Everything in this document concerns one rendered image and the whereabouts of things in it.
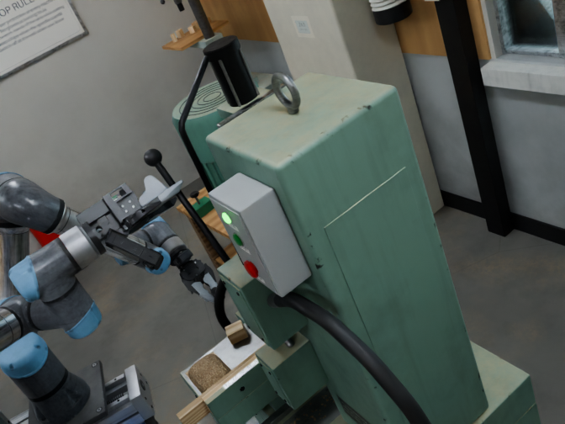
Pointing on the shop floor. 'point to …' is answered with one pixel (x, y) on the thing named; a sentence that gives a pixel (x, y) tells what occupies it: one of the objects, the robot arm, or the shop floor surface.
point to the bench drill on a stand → (202, 38)
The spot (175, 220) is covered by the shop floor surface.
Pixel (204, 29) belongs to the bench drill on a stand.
